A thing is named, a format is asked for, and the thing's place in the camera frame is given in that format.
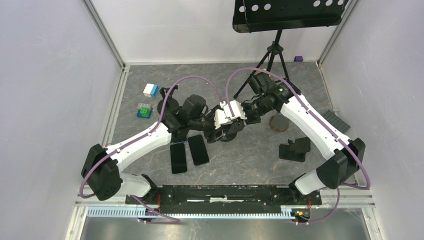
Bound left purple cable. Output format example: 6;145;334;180
78;75;227;225

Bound white and blue blocks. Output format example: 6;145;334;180
142;83;159;98

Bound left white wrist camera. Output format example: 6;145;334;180
213;101;232;130

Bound black square-base phone holder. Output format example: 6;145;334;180
278;137;311;163

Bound middle black smartphone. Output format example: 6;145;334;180
188;134;210;166

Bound blue-edged black smartphone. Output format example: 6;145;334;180
172;135;187;144

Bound black music stand tripod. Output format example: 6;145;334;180
232;0;348;80

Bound lower left black smartphone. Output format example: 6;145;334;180
170;143;188;175

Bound purple block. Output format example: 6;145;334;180
293;55;304;62

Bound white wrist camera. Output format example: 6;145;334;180
213;101;232;130
228;100;247;121

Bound green white blue blocks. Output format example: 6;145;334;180
136;103;153;119

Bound far black phone stand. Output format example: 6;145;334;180
157;85;180;114

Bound purple cable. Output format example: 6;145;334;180
78;75;227;225
225;67;371;226

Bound black round-base phone stand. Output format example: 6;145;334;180
219;128;238;142

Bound grey studded baseplate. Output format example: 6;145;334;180
322;110;351;134

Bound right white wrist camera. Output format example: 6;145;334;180
228;100;247;121

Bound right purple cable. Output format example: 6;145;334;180
225;67;371;226

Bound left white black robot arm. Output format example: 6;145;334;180
79;94;238;204

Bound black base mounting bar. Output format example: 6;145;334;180
141;184;322;214

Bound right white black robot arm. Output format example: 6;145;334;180
252;78;371;204

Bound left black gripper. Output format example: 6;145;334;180
189;105;227;144

